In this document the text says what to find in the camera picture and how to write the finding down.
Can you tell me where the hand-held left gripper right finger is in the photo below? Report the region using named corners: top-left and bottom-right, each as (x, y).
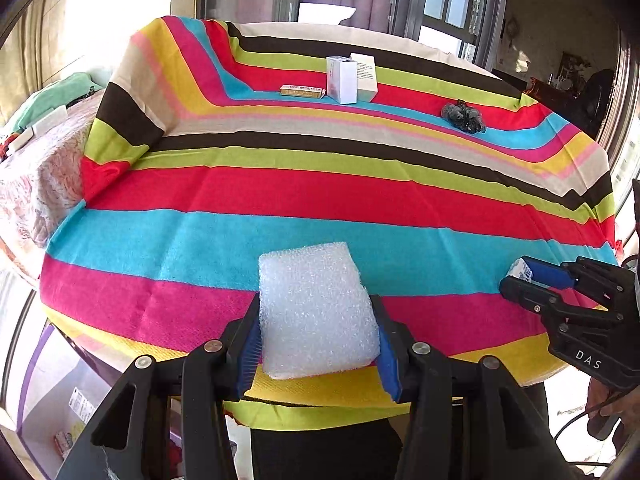
top-left (367, 295), bottom-right (581, 480)

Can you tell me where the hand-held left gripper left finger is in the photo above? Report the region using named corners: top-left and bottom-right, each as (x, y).
top-left (55, 292), bottom-right (264, 480)

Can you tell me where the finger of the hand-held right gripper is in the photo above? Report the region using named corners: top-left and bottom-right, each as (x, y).
top-left (499, 276), bottom-right (561, 318)
top-left (530, 256), bottom-right (621, 311)

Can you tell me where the blue and white box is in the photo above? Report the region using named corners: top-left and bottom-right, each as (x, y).
top-left (505, 256), bottom-right (536, 286)

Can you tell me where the white bubble foam block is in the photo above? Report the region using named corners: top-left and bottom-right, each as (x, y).
top-left (257, 241), bottom-right (382, 380)

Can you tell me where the person's right hand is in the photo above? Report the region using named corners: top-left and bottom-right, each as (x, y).
top-left (587, 379), bottom-right (632, 419)

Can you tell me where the red crochet piece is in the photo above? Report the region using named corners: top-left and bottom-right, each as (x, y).
top-left (167, 441), bottom-right (184, 480)

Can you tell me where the striped tablecloth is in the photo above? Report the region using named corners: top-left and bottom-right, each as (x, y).
top-left (39, 16), bottom-right (617, 429)

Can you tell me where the dark wooden cabinet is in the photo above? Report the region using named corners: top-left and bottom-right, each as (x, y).
top-left (492, 51), bottom-right (617, 137)

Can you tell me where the dark grey scrunchie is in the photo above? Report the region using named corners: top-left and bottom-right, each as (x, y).
top-left (440, 100), bottom-right (487, 135)

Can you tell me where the purple-edged cardboard box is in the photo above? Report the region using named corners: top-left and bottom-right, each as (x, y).
top-left (14, 320), bottom-right (173, 480)

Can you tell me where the small printed packet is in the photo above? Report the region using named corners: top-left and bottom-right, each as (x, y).
top-left (53, 420), bottom-right (87, 462)

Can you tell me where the white box with text panel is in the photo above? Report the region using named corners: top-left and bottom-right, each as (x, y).
top-left (350, 53), bottom-right (379, 104)

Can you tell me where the side table with pink cloth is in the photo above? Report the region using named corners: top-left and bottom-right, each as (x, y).
top-left (0, 91), bottom-right (104, 287)

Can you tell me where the small yellow box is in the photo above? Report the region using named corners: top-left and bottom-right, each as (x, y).
top-left (279, 84), bottom-right (327, 99)

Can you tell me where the white box with grey print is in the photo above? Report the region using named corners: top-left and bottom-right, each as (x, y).
top-left (326, 56), bottom-right (359, 105)

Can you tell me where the grey-framed window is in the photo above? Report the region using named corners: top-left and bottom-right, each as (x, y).
top-left (196, 0), bottom-right (507, 63)

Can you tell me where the green cloth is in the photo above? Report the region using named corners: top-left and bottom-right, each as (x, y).
top-left (9, 72), bottom-right (104, 132)

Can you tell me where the beige curtain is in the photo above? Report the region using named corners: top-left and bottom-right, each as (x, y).
top-left (0, 0), bottom-right (71, 126)

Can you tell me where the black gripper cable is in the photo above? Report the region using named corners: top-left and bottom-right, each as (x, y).
top-left (551, 404), bottom-right (618, 467)

